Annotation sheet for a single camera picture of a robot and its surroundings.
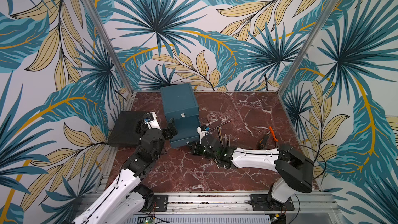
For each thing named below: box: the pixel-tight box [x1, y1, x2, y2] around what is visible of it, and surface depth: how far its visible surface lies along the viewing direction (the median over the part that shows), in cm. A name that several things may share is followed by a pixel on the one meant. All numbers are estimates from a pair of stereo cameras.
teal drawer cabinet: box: [160, 82, 201, 137], surface depth 85 cm
